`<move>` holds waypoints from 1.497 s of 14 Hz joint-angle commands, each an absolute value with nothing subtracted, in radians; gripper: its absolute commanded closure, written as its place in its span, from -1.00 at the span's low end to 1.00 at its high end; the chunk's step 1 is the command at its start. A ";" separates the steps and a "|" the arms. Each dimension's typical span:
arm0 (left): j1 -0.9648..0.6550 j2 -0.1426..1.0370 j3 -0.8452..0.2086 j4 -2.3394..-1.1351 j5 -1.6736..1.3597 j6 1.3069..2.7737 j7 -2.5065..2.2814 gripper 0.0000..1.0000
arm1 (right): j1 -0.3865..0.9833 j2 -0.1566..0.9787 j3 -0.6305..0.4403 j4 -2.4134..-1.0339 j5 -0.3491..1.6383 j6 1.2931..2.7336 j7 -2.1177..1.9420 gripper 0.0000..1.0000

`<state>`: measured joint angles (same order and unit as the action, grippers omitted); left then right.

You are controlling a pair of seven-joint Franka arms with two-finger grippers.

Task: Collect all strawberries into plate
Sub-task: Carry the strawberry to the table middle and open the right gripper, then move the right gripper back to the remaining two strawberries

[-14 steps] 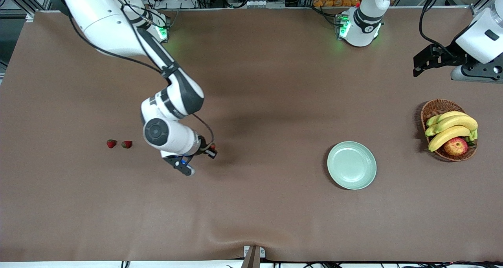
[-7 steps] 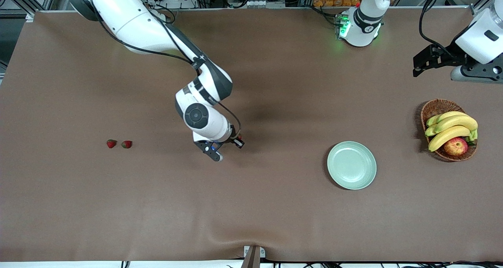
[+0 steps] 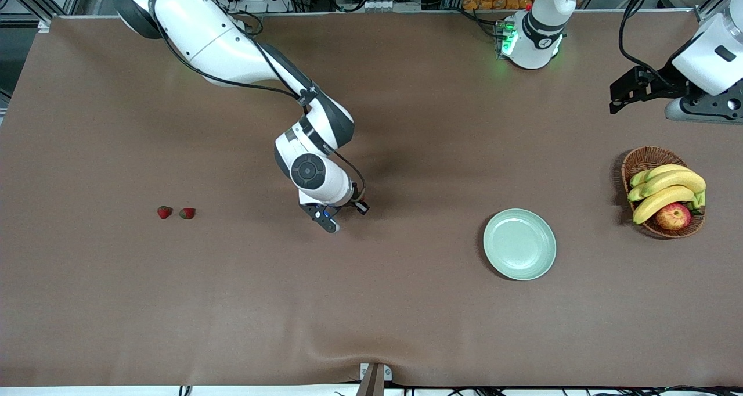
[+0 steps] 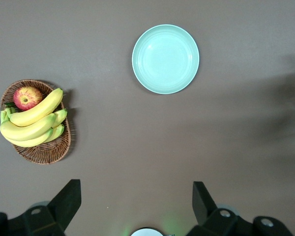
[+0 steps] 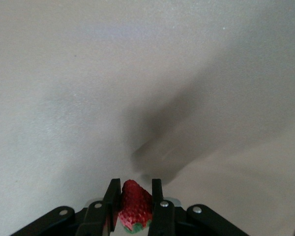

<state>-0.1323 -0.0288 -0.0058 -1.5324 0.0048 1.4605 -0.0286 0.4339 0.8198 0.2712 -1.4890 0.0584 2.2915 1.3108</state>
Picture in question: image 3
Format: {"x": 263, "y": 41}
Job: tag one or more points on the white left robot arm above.
{"x": 537, "y": 36}

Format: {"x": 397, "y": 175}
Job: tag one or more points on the red toy strawberry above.
{"x": 187, "y": 213}
{"x": 165, "y": 212}

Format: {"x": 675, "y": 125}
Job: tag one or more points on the aluminium frame rail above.
{"x": 711, "y": 4}
{"x": 23, "y": 20}

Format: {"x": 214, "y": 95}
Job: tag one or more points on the brown wicker basket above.
{"x": 644, "y": 158}

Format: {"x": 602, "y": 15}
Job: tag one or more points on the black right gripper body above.
{"x": 352, "y": 203}

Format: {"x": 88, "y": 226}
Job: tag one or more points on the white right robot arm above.
{"x": 197, "y": 30}

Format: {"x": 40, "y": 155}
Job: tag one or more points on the grey table edge bracket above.
{"x": 371, "y": 381}

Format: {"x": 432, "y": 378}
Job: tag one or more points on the mint green plate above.
{"x": 519, "y": 245}

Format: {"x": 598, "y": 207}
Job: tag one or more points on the brown table cover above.
{"x": 174, "y": 303}

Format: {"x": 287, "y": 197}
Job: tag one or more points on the red yellow apple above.
{"x": 673, "y": 217}

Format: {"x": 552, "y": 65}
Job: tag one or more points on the yellow banana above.
{"x": 676, "y": 181}
{"x": 634, "y": 194}
{"x": 637, "y": 179}
{"x": 667, "y": 169}
{"x": 662, "y": 201}

